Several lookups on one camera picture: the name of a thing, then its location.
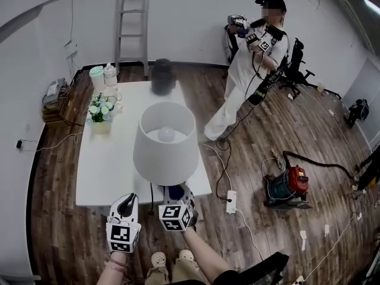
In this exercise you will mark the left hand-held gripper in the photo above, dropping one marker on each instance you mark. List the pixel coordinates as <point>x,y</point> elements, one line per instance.
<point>120,233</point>

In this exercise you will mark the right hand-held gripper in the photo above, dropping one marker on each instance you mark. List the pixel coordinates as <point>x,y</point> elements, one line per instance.
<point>175,215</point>

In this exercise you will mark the white lamp with shade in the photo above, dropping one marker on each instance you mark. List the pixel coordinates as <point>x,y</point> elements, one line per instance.
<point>166,156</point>

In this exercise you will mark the person's left forearm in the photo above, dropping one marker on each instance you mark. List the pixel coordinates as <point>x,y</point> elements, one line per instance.
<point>111,273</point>

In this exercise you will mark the person's right forearm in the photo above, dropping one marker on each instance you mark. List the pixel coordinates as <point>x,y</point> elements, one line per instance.
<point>205,257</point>

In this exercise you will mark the white power strip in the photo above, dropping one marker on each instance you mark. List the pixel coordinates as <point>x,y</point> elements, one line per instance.
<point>231,202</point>

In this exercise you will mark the person's beige right shoe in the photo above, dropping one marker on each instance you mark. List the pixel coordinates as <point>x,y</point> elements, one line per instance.
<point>186,254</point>

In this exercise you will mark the person's beige shoe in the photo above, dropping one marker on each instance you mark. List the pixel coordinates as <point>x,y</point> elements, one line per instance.
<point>186,254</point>
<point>158,260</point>

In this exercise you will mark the person's beige left shoe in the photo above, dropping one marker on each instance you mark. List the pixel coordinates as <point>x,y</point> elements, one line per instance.
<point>158,260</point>

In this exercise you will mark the person's beige trousers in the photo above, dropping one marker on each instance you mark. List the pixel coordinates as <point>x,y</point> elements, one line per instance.
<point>185,273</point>

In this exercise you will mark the potted white flowers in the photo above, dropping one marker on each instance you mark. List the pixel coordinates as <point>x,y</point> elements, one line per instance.
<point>100,111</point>

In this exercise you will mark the red and green vacuum cleaner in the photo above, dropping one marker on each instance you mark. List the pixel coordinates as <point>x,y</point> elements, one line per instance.
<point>289,183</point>

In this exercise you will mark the black bag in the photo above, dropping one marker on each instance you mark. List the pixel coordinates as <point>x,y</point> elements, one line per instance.
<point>264,267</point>

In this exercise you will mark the wooden crate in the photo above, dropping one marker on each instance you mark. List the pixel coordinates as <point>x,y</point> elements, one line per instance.
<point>58,110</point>

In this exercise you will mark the black cylindrical appliance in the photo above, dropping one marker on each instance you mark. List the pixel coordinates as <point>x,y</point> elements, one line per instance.
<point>162,76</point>

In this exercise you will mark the black power adapter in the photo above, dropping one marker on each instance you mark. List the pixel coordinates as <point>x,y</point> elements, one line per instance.
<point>20,144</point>

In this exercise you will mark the mint green lidded cup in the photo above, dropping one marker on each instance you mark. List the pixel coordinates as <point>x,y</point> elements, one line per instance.
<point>96,79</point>

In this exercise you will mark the clear plastic bottle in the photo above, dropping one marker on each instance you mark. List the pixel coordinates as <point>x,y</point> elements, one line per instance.
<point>110,74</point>

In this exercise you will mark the grey device on crate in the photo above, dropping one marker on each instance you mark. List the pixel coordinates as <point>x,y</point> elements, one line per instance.
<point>55,91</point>

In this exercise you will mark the black office chair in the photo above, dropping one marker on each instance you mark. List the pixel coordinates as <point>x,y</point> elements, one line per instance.
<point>295,67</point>

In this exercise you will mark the grey metal ladder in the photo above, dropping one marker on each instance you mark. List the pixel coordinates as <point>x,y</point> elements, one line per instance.
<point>132,25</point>

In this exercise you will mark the black stand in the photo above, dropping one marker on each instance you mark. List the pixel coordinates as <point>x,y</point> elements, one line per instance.
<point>369,171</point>

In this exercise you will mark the black equipment on floor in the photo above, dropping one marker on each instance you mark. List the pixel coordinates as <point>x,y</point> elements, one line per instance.
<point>357,111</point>

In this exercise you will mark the ceiling light strip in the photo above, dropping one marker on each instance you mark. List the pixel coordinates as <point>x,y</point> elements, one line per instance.
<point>371,3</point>

